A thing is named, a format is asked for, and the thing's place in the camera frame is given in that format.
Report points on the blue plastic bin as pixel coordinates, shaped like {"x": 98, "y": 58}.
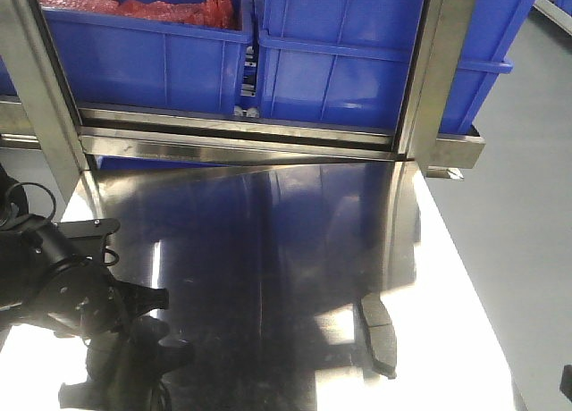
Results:
{"x": 123, "y": 60}
{"x": 346, "y": 61}

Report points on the stainless steel rack frame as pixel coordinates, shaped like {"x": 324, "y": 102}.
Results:
{"x": 45, "y": 115}

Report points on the right blue plastic bin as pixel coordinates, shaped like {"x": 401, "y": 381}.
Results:
{"x": 346, "y": 61}

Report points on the grey brake pad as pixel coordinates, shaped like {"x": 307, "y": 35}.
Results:
{"x": 380, "y": 336}

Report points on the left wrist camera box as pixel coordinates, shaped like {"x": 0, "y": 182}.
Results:
{"x": 91, "y": 238}

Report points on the left blue plastic bin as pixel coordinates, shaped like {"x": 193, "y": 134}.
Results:
{"x": 123, "y": 60}

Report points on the far left blue bin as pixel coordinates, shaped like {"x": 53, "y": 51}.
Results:
{"x": 6, "y": 85}

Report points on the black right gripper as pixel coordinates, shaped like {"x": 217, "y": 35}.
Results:
{"x": 565, "y": 386}

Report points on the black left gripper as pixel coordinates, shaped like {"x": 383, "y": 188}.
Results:
{"x": 86, "y": 300}

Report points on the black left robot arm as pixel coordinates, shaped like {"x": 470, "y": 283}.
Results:
{"x": 32, "y": 251}

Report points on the red bubble wrap bag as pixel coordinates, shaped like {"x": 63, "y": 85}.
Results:
{"x": 211, "y": 13}

